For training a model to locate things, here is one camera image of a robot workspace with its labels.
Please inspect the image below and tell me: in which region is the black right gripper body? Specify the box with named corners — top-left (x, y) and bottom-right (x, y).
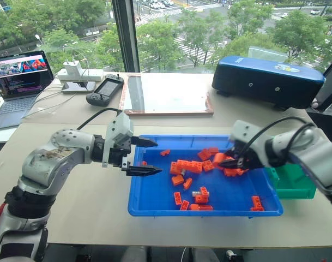
top-left (231, 140), bottom-right (265, 171)

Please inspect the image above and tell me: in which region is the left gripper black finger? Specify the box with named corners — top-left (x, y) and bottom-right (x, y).
top-left (131, 135), bottom-right (159, 149)
top-left (126, 164), bottom-right (164, 177)

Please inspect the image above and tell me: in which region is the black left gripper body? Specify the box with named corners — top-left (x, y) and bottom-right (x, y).
top-left (108, 136), bottom-right (134, 171)

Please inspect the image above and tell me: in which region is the blue plastic bin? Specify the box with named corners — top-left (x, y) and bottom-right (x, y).
top-left (127, 134), bottom-right (285, 219)

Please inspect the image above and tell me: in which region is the green plastic bin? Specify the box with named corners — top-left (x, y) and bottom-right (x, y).
top-left (264, 160), bottom-right (317, 200)

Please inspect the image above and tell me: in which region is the long orange building brick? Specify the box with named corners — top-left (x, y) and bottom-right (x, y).
top-left (170, 159), bottom-right (203, 175)

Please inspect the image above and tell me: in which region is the wood-framed white board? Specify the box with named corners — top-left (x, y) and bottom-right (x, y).
top-left (119, 73), bottom-right (214, 117)

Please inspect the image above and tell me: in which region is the black handheld game controller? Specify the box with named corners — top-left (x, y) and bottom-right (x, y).
top-left (85, 73), bottom-right (125, 107)

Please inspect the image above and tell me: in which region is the black and silver flat device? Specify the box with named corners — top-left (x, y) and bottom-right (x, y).
top-left (62, 80), bottom-right (96, 94)

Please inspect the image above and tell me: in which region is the blue hard case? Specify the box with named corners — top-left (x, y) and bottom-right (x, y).
top-left (211, 55), bottom-right (326, 110)

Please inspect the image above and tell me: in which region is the white power strip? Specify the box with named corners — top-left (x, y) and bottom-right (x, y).
top-left (57, 68), bottom-right (105, 82)

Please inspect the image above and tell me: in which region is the white charger adapter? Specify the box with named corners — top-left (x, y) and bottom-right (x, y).
top-left (63, 60), bottom-right (82, 76)

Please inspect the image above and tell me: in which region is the black monitor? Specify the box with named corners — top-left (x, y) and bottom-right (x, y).
top-left (313, 58), bottom-right (332, 110)

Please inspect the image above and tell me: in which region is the open grey laptop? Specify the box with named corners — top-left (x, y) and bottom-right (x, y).
top-left (0, 50), bottom-right (55, 131)

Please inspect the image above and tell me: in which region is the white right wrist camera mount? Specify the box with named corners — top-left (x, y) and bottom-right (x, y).
top-left (229, 120), bottom-right (270, 153)

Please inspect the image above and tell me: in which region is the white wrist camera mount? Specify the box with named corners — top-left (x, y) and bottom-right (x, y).
top-left (101, 111), bottom-right (135, 168)
top-left (229, 120), bottom-right (270, 153)

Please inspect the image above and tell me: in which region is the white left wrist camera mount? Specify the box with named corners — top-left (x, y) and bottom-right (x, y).
top-left (101, 111), bottom-right (135, 168)

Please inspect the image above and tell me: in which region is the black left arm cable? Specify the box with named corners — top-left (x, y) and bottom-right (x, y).
top-left (76, 108), bottom-right (123, 131)

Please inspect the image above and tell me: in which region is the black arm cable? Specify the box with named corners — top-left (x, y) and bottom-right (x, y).
top-left (76, 108), bottom-right (123, 131)
top-left (242, 116), bottom-right (318, 164)

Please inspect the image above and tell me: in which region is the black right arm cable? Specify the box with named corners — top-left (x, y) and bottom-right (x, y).
top-left (242, 116), bottom-right (318, 164)

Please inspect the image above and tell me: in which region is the white charging cable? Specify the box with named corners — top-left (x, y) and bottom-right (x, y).
top-left (21, 86), bottom-right (77, 118)

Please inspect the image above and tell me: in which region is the dark window frame post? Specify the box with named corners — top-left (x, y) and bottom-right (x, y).
top-left (111, 0), bottom-right (141, 74)

